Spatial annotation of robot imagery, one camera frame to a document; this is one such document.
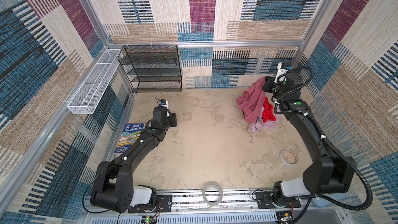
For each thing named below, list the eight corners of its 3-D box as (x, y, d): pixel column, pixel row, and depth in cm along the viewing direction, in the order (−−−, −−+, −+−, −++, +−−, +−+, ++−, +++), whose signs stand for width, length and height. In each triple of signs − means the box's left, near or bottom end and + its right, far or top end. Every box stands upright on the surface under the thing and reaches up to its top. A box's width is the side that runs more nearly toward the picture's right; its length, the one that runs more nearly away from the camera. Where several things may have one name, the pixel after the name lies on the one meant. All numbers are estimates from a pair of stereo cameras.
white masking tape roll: (282, 166, 86) (284, 164, 84) (278, 150, 92) (279, 149, 90) (299, 166, 86) (301, 164, 84) (293, 150, 92) (295, 149, 90)
